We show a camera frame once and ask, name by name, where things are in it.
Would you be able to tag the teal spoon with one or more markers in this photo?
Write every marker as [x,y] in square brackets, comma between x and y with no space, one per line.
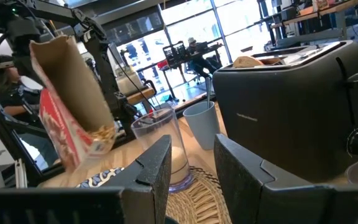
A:
[208,90]

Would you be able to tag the toasted bagel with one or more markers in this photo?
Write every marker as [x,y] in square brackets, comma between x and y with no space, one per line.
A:
[247,62]

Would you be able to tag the light blue cup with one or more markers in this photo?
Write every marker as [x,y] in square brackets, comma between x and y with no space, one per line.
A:
[202,124]

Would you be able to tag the blue white patterned bowl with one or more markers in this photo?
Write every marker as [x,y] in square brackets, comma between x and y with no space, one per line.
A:
[101,179]

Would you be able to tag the wooden workbench with shelves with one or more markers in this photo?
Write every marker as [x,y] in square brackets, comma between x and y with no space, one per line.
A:
[315,18]

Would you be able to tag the black plastic crate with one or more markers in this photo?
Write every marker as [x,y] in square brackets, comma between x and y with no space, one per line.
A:
[174,53]

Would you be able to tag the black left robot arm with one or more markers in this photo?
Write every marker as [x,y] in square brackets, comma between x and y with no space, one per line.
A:
[104,71]

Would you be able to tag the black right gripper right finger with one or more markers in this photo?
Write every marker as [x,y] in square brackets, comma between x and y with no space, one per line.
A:
[253,193]

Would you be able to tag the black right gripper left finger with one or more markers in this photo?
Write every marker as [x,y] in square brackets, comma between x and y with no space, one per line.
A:
[148,186]

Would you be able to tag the clear glass with milk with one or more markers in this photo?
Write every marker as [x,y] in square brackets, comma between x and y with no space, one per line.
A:
[163,127]

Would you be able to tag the person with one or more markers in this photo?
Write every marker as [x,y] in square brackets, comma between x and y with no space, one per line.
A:
[197,53]
[17,99]

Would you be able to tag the dark office desk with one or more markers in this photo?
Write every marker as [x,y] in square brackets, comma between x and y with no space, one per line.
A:
[182,60]

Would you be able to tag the red cereal box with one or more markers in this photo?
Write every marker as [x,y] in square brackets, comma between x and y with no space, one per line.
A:
[70,93]

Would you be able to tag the black two-slot toaster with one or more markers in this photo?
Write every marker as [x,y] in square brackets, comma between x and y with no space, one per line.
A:
[291,109]

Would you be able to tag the round woven straw placemat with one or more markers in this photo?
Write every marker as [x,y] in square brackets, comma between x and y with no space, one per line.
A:
[197,199]

